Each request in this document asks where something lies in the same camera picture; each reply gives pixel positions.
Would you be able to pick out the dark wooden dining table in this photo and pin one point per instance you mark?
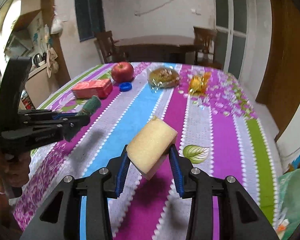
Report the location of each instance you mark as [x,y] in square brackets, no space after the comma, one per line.
[157,48]

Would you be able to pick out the hanging white plastic bag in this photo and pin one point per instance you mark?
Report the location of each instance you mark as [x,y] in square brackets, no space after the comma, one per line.
[56,26]

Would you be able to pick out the green cloth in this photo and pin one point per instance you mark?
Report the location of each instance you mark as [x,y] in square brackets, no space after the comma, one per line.
[90,107]

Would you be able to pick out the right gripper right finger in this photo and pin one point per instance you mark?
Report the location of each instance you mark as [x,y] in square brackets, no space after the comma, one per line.
[239,217]

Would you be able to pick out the yellow sponge block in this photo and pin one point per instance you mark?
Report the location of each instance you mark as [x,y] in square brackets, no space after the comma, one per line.
[150,147]

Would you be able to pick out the blue bottle cap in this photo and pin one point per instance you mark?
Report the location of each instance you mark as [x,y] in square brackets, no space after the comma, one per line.
[125,86]

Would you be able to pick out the yellow candy wrapper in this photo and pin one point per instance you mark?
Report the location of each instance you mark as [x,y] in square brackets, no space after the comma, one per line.
[198,84]

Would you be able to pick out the black electric kettle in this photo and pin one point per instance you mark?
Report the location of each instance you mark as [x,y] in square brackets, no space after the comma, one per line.
[39,59]

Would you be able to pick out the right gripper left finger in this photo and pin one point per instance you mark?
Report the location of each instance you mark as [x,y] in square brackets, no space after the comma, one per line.
[58,217]

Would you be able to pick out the white glass double door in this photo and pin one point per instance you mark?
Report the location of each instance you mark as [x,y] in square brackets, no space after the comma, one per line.
[231,24]

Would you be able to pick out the orange bicycle paper bag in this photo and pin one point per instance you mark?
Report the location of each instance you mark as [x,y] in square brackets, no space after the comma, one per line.
[282,226]

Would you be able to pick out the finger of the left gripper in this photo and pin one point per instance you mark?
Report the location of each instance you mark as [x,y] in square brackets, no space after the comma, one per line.
[65,114]
[73,124]

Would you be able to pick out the wooden chair left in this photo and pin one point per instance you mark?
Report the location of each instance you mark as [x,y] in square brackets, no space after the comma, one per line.
[107,47]

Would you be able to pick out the brown wooden door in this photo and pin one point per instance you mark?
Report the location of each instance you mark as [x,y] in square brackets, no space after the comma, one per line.
[280,87]

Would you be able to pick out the wooden chair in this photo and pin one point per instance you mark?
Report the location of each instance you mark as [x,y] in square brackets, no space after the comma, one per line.
[107,47]
[205,42]

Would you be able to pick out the dark window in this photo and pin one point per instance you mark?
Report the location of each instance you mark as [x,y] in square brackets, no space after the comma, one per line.
[90,18]

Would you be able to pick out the person left hand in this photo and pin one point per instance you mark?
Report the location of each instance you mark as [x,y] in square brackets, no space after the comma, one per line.
[15,174]

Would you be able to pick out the wooden chair right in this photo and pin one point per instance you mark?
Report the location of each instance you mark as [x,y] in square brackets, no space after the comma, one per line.
[205,42]

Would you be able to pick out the red apple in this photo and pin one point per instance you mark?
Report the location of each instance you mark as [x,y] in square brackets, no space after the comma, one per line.
[122,72]

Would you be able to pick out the green lined trash bin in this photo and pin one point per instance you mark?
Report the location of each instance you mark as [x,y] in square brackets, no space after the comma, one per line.
[289,201]

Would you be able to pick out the red carton box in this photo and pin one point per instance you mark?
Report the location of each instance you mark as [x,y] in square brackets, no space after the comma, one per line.
[86,89]

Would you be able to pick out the floral striped tablecloth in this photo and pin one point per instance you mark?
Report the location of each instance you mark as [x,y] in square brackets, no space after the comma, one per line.
[219,133]

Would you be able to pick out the bagged bread bun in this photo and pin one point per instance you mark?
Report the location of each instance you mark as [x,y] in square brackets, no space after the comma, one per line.
[163,77]

